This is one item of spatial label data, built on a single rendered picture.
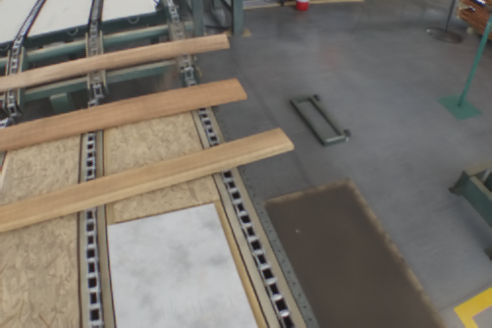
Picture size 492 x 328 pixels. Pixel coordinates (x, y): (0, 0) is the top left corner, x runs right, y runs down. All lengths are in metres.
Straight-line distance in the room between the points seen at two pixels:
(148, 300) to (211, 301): 0.22
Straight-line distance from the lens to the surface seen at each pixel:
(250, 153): 1.69
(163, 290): 1.34
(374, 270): 2.42
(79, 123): 2.09
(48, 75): 2.60
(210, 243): 1.42
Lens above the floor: 2.01
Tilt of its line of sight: 41 degrees down
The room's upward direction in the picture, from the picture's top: straight up
